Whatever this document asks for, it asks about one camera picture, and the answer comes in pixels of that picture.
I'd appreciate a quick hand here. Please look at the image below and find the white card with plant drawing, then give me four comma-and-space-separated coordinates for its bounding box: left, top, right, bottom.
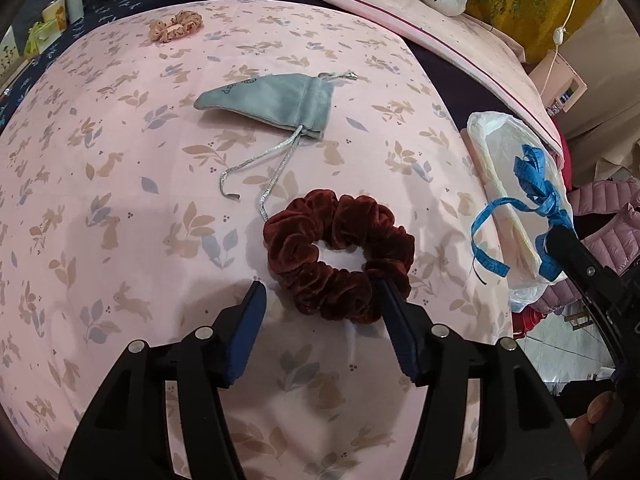
0, 27, 18, 78

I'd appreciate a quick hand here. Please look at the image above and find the small cream carton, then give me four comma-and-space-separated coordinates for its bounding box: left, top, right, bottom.
44, 2, 68, 31

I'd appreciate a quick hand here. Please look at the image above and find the pink down jacket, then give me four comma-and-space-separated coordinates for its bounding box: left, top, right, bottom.
510, 177, 640, 311

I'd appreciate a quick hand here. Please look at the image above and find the pink bunny print blanket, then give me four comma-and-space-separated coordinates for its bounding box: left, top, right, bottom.
0, 0, 516, 480

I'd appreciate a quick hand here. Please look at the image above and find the green tissue pack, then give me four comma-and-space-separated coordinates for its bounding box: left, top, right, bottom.
25, 20, 61, 56

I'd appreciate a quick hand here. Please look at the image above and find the person's right hand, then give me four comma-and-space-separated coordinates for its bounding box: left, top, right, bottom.
570, 390, 618, 441

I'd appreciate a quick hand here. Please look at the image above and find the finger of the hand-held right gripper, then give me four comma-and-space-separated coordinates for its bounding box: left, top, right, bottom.
545, 225, 635, 313

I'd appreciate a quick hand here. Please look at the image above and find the grey drawstring pouch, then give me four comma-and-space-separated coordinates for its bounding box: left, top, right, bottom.
194, 71, 358, 221

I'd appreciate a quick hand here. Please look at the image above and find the pink box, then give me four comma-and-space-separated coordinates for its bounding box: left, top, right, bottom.
530, 50, 587, 118

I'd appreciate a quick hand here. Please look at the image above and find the blue tape measure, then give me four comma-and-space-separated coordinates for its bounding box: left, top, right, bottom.
471, 144, 573, 283

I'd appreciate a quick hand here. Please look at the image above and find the white cable with switch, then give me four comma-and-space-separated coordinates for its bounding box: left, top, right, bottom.
537, 0, 586, 98

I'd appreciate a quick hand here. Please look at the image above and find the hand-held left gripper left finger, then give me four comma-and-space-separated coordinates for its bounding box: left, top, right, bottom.
59, 280, 268, 480

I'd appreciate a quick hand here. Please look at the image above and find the peach dotted scrunchie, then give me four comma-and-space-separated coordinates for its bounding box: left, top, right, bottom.
149, 10, 204, 42

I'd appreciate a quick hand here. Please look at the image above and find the white plastic bag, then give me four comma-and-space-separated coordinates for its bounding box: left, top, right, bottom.
461, 110, 575, 313

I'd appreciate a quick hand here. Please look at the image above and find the beige cloth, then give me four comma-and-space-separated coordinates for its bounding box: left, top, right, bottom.
565, 0, 640, 186

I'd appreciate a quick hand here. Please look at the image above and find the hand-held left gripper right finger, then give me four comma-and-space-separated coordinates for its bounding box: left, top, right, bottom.
379, 279, 587, 480

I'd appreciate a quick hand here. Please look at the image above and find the dark red velvet scrunchie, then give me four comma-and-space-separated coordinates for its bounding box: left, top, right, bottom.
263, 189, 416, 325

